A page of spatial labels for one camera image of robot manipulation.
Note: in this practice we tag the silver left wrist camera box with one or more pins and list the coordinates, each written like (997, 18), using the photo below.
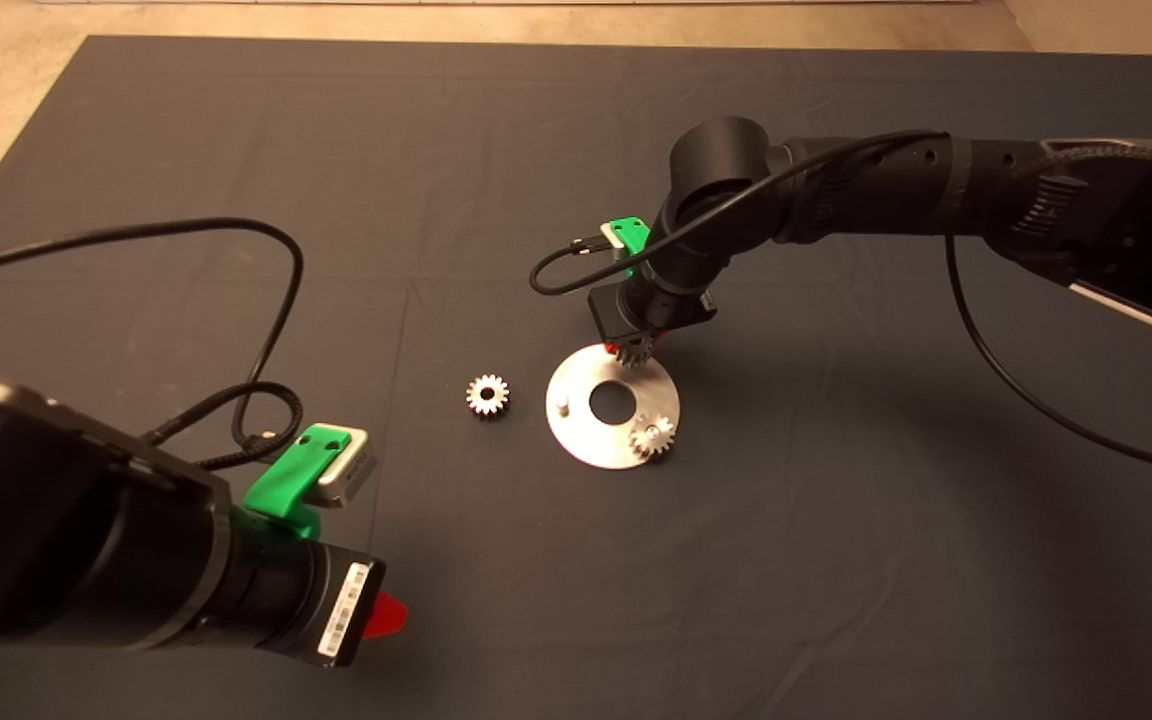
(351, 475)

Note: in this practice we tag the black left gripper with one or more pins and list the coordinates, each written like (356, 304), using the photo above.
(341, 605)

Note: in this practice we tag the green left camera mount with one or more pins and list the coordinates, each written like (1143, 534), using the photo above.
(286, 478)

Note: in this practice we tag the round metal carrier plate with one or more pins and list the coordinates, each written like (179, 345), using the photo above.
(586, 440)

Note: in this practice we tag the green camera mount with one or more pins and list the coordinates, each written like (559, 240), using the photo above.
(633, 235)
(286, 478)

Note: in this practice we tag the dark grey table cloth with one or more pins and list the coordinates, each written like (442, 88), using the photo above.
(576, 600)

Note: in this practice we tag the small steel planetary gear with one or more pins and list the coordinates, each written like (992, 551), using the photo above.
(477, 398)
(644, 445)
(636, 352)

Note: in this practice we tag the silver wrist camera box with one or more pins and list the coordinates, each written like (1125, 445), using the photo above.
(616, 240)
(351, 475)

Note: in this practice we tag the green right camera mount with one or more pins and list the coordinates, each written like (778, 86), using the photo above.
(633, 235)

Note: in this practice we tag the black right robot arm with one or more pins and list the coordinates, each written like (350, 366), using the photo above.
(836, 190)

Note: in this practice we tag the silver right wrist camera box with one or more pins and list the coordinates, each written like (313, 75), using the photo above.
(616, 240)

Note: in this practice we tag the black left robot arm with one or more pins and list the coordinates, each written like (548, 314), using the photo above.
(76, 530)

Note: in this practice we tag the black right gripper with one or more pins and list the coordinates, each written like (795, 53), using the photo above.
(626, 315)

